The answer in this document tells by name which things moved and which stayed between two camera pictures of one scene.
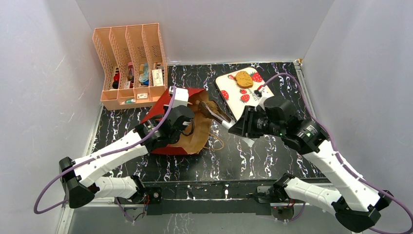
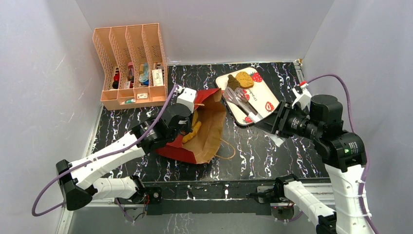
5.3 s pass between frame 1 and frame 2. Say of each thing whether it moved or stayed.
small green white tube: stayed
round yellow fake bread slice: stayed
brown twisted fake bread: moved
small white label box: stayed
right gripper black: moved
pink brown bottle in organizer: stayed
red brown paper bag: moved
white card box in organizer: stayed
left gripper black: stayed
